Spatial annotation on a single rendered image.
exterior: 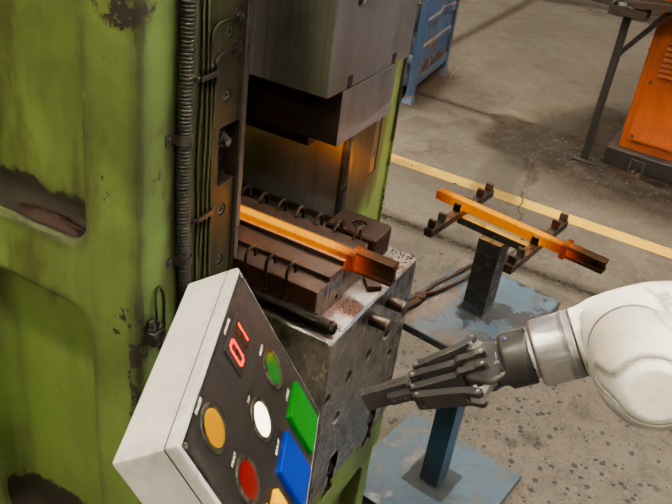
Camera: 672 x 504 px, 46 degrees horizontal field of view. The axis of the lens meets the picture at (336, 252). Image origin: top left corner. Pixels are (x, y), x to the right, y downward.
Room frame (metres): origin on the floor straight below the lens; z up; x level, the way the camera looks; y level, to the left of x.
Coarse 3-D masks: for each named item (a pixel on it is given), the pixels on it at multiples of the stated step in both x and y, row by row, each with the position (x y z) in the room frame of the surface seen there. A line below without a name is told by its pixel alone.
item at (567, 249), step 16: (448, 192) 1.79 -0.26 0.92; (464, 208) 1.74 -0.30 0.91; (480, 208) 1.73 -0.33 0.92; (496, 224) 1.69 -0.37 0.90; (512, 224) 1.67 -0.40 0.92; (544, 240) 1.62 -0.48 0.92; (560, 240) 1.62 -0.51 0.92; (560, 256) 1.59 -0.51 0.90; (576, 256) 1.58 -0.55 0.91; (592, 256) 1.56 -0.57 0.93
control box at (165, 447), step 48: (192, 288) 0.89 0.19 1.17; (240, 288) 0.88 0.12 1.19; (192, 336) 0.76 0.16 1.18; (240, 336) 0.80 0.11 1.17; (192, 384) 0.66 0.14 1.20; (240, 384) 0.74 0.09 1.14; (288, 384) 0.86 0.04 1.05; (144, 432) 0.60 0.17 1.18; (192, 432) 0.60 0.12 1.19; (240, 432) 0.68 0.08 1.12; (144, 480) 0.57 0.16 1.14; (192, 480) 0.57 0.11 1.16
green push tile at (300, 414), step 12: (300, 396) 0.86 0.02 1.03; (288, 408) 0.82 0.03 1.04; (300, 408) 0.84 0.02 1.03; (312, 408) 0.87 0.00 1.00; (288, 420) 0.80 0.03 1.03; (300, 420) 0.82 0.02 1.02; (312, 420) 0.85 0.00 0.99; (300, 432) 0.80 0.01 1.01; (312, 432) 0.83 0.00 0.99; (312, 444) 0.81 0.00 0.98
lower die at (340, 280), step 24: (288, 216) 1.43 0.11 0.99; (240, 240) 1.32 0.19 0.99; (264, 240) 1.33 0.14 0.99; (288, 240) 1.33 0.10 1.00; (336, 240) 1.36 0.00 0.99; (240, 264) 1.26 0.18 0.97; (264, 264) 1.26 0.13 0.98; (288, 264) 1.27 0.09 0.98; (312, 264) 1.27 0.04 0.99; (336, 264) 1.28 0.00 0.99; (288, 288) 1.22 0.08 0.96; (312, 288) 1.20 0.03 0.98; (336, 288) 1.26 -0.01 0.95
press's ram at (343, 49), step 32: (256, 0) 1.20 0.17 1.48; (288, 0) 1.18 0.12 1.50; (320, 0) 1.16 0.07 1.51; (352, 0) 1.18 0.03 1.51; (384, 0) 1.28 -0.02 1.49; (416, 0) 1.40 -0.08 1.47; (256, 32) 1.20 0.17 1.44; (288, 32) 1.18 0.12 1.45; (320, 32) 1.16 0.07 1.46; (352, 32) 1.20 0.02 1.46; (384, 32) 1.30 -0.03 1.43; (256, 64) 1.20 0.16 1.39; (288, 64) 1.18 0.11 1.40; (320, 64) 1.15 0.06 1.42; (352, 64) 1.21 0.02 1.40; (384, 64) 1.32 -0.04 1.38; (320, 96) 1.15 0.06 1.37
